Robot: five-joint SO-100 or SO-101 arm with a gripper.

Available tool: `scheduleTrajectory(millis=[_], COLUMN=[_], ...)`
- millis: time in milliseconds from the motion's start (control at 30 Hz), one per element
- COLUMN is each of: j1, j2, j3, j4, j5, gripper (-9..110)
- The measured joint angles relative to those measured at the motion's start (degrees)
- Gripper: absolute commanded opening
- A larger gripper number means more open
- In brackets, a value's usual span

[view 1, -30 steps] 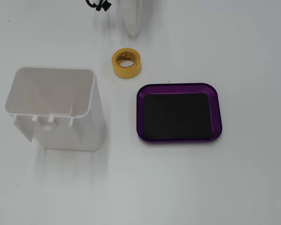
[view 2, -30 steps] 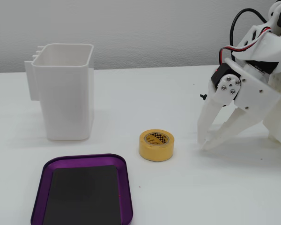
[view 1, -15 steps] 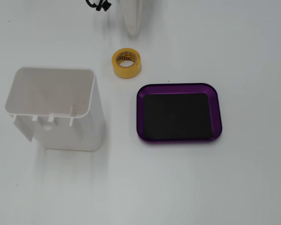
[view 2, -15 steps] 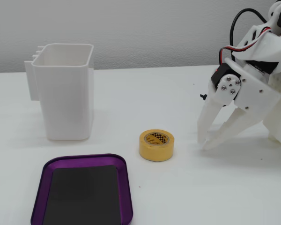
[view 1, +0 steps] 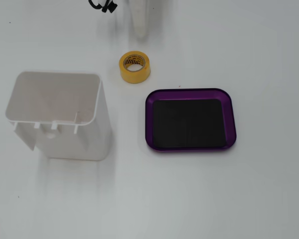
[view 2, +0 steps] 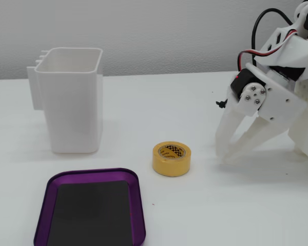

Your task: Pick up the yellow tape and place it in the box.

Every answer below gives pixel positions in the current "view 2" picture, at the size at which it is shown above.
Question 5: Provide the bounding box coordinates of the white plastic box container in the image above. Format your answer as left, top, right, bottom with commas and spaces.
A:
26, 47, 104, 155

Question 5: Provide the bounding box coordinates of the purple metal tray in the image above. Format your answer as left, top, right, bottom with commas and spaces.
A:
33, 167, 147, 246

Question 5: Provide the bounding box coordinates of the black cable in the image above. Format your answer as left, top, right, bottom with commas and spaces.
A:
251, 8, 295, 65

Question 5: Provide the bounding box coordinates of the yellow masking tape roll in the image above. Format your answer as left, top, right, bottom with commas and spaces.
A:
152, 140, 194, 178

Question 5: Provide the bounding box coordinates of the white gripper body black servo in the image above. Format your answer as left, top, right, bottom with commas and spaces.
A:
230, 63, 308, 124

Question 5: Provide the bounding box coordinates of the black tray pad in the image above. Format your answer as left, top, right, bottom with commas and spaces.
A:
46, 179, 134, 246

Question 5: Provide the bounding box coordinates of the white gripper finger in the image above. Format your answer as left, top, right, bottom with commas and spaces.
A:
215, 82, 267, 158
224, 114, 294, 165

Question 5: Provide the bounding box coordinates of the red white black wire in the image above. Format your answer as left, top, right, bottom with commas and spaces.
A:
237, 29, 298, 75

